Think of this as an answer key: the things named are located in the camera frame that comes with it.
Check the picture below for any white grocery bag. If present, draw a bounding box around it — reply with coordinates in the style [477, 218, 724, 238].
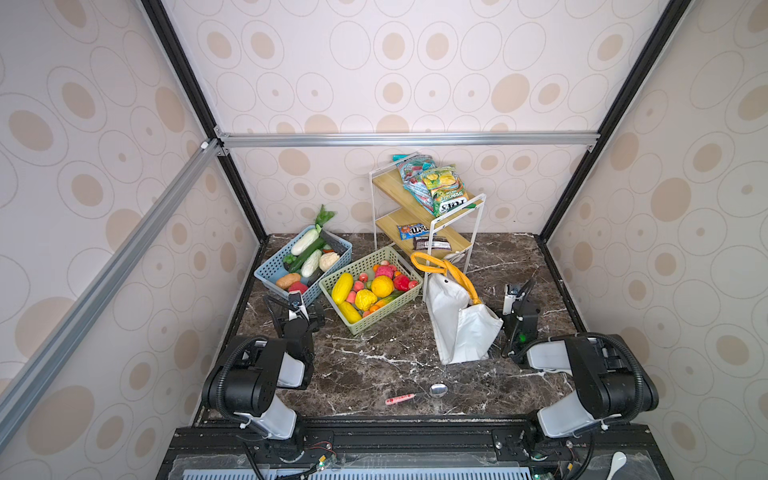
[410, 252, 503, 365]

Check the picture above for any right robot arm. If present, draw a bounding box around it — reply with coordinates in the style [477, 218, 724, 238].
[501, 278, 660, 438]

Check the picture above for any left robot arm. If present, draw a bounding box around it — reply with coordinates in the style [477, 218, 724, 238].
[201, 290, 325, 441]

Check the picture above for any green yellow candy bag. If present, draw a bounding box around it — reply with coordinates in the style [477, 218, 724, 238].
[420, 165, 471, 217]

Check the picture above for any colourful candy bag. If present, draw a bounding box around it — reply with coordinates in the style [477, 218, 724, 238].
[397, 153, 436, 198]

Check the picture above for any red bell pepper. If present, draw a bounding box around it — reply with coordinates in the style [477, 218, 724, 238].
[287, 281, 308, 294]

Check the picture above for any brown bread roll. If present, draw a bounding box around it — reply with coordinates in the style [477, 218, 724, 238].
[275, 273, 302, 291]

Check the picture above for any blue plastic basket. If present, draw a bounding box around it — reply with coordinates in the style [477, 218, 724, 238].
[254, 225, 352, 304]

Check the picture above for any green cucumber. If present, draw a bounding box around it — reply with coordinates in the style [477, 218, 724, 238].
[287, 237, 325, 273]

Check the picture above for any white long vegetable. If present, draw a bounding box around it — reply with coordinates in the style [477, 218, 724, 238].
[300, 249, 323, 278]

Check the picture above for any white pumpkin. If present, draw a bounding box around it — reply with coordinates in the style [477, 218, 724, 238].
[318, 252, 340, 272]

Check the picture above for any yellow lemon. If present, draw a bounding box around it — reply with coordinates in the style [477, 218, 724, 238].
[354, 289, 379, 312]

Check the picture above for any green plastic basket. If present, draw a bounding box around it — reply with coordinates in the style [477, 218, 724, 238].
[320, 246, 422, 335]

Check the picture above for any white wooden shelf rack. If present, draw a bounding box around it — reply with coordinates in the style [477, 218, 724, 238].
[368, 162, 486, 273]

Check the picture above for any orange fruit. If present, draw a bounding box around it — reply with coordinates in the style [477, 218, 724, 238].
[370, 277, 394, 299]

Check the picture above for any pink dragon fruit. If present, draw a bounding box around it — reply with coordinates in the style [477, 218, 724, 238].
[375, 264, 396, 279]

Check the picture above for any purple snack packet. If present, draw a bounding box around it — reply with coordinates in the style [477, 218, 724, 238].
[413, 236, 453, 251]

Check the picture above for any blue snack packet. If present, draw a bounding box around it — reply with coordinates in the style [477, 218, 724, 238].
[398, 223, 429, 240]

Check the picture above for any white spoon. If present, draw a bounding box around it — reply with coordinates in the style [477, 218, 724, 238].
[606, 451, 627, 480]

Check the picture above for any pink handled spoon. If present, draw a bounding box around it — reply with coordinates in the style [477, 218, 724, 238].
[385, 383, 448, 406]

